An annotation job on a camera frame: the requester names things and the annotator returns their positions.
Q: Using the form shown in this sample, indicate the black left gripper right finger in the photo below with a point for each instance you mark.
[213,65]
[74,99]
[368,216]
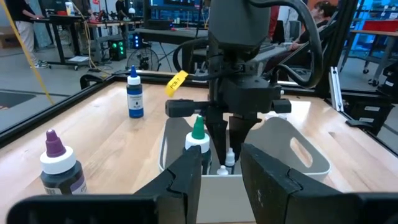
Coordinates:
[273,193]

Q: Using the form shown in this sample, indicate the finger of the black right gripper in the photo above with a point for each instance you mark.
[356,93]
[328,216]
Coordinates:
[239,133]
[217,137]

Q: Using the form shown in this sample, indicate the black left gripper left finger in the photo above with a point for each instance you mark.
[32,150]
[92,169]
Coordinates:
[180,193]

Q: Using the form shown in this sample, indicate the large green-capped colouring bottle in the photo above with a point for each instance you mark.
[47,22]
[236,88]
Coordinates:
[198,132]

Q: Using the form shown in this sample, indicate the large blue-capped colouring bottle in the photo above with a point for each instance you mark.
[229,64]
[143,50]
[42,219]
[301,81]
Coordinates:
[135,99]

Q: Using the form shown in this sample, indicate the large purple-capped colouring bottle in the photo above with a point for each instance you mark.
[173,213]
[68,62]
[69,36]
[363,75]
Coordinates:
[60,174]

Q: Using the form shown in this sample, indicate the person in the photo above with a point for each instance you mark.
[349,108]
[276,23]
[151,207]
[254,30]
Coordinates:
[325,9]
[82,6]
[119,7]
[23,28]
[273,18]

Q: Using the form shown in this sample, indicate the silver aluminium extrusion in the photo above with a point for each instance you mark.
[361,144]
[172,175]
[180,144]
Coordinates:
[335,88]

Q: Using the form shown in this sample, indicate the black floor fan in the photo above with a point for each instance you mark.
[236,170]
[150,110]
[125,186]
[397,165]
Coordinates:
[143,59]

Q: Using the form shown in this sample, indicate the black control box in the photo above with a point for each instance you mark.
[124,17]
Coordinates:
[367,112]

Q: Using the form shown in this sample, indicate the computer tower blue lights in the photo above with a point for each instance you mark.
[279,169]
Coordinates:
[136,40]

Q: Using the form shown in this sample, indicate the large display screen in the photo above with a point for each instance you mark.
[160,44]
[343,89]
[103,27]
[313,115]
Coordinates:
[161,3]

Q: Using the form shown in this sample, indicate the computer tower green lights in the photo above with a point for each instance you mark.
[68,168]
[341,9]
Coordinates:
[117,49]

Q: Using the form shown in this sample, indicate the wooden table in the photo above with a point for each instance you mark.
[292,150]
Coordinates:
[373,31]

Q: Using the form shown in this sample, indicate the wooden workbench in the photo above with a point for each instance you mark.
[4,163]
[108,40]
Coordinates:
[115,24]

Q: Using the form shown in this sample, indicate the red crate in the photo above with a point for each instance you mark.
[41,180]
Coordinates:
[381,25]

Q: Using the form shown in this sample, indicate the dark floor mat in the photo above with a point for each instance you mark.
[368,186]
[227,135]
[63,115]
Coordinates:
[14,99]

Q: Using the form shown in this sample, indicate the black standing desk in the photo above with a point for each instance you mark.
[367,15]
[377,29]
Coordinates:
[62,19]

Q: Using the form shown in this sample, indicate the brown cardboard box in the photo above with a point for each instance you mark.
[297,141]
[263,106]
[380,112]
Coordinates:
[7,37]

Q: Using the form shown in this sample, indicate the black aluminium table frame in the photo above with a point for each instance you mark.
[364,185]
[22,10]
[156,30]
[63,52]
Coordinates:
[46,115]

